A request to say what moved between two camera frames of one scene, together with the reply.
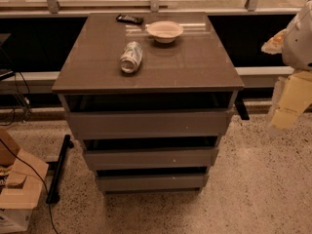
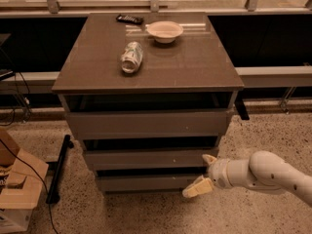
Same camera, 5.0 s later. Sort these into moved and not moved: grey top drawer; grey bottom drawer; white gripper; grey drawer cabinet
Moved: white gripper
Not moved: grey top drawer; grey bottom drawer; grey drawer cabinet
